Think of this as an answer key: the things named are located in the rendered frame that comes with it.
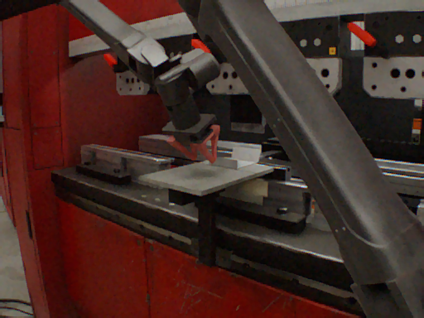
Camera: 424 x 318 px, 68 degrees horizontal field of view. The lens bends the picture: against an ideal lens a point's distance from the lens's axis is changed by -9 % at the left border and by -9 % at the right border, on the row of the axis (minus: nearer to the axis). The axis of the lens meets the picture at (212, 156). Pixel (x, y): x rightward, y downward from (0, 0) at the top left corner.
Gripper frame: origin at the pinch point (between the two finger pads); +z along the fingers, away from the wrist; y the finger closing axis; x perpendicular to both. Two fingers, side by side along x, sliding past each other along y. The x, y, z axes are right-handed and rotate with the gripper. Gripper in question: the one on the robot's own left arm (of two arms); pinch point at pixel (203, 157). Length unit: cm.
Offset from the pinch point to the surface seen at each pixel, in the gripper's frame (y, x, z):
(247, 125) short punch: 0.8, -18.2, 3.9
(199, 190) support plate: -7.7, 10.4, -1.6
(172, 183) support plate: -0.6, 10.3, -1.6
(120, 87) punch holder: 48, -19, -8
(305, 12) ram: -16.9, -27.7, -20.0
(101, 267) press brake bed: 52, 21, 41
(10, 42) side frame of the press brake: 97, -12, -36
